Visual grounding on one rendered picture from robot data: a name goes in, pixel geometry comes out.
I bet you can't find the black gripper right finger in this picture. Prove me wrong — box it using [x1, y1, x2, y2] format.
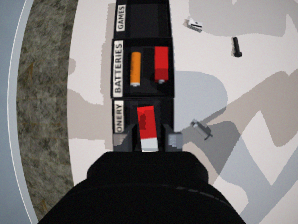
[161, 124, 183, 152]

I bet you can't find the black bolt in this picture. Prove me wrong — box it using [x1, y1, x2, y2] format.
[233, 37, 242, 57]

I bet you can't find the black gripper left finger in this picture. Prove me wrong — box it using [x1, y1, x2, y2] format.
[113, 124, 137, 152]

